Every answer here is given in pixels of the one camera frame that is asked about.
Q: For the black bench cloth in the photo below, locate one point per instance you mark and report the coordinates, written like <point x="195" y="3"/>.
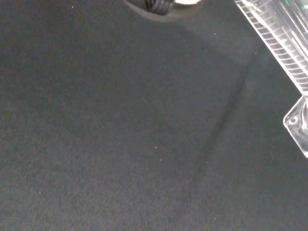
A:
<point x="108" y="132"/>

